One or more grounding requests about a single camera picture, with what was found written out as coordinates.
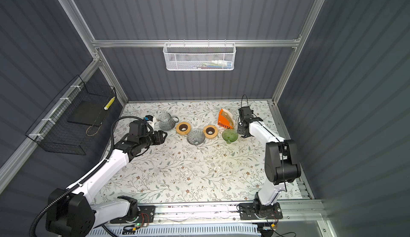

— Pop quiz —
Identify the grey glass dripper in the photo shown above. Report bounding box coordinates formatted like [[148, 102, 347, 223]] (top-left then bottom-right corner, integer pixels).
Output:
[[186, 129, 206, 146]]

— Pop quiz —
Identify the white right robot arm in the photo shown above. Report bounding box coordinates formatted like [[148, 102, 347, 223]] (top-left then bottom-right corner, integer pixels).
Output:
[[237, 106, 302, 207]]

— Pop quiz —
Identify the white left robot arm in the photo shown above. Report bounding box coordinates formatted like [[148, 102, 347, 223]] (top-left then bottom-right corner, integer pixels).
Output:
[[39, 116, 168, 237]]

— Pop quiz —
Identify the orange coffee filter box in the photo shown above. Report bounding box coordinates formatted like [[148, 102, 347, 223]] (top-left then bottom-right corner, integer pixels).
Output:
[[218, 109, 235, 129]]

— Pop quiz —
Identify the green glass dripper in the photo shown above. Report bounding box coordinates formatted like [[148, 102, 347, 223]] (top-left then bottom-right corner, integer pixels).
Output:
[[222, 129, 239, 144]]

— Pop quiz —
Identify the grey glass carafe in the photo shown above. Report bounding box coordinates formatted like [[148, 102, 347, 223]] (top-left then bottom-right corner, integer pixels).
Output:
[[158, 113, 179, 131]]

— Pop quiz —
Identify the yellow marker pen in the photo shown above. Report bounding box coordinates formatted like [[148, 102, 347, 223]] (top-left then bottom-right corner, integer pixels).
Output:
[[104, 96, 116, 111]]

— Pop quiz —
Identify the black flat pad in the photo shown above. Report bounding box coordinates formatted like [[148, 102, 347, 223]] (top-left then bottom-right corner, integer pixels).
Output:
[[67, 101, 108, 127]]

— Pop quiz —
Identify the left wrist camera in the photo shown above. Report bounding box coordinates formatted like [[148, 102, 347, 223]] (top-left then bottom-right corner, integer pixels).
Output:
[[144, 115, 156, 129]]

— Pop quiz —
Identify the black wire basket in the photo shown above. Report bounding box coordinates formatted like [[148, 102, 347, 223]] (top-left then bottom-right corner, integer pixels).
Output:
[[26, 76, 116, 155]]

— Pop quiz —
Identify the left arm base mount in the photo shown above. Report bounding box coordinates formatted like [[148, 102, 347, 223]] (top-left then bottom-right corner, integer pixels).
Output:
[[110, 195, 156, 224]]

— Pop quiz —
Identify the white wire basket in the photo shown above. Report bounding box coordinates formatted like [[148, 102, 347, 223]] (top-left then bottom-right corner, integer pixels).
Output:
[[163, 43, 237, 71]]

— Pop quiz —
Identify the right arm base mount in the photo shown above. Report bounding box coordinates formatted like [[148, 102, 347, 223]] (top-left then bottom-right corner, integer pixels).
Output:
[[237, 199, 283, 221]]

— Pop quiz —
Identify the black corrugated cable conduit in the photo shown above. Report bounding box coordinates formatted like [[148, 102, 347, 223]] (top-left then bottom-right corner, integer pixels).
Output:
[[28, 116, 145, 237]]

